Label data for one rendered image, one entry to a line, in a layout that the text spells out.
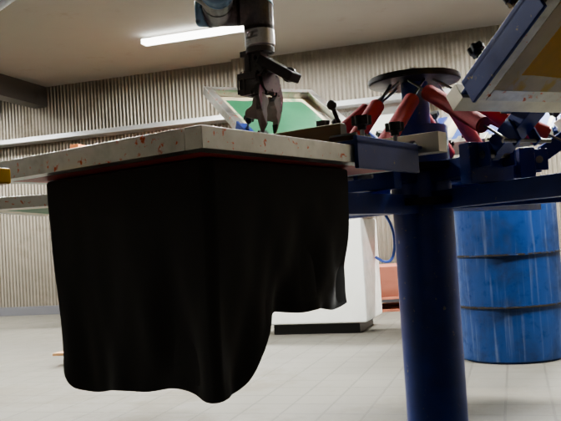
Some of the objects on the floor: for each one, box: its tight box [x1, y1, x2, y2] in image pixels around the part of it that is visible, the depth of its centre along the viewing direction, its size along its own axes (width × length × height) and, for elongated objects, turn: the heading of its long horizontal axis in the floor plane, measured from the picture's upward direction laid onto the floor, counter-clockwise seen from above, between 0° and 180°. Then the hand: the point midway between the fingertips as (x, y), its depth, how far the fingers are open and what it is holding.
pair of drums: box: [453, 203, 561, 364], centre depth 507 cm, size 82×133×98 cm
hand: (270, 127), depth 187 cm, fingers open, 4 cm apart
